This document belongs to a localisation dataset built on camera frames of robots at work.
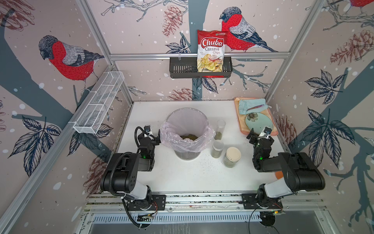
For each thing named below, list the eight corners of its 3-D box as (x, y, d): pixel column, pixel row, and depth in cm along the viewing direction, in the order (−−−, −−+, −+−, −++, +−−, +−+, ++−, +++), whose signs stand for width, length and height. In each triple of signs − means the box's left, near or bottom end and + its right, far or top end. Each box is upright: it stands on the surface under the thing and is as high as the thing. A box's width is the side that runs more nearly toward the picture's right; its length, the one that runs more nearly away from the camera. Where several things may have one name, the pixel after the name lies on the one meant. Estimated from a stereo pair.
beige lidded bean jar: (223, 169, 87) (228, 159, 75) (222, 157, 92) (226, 147, 80) (235, 168, 87) (242, 159, 75) (233, 157, 91) (239, 146, 80)
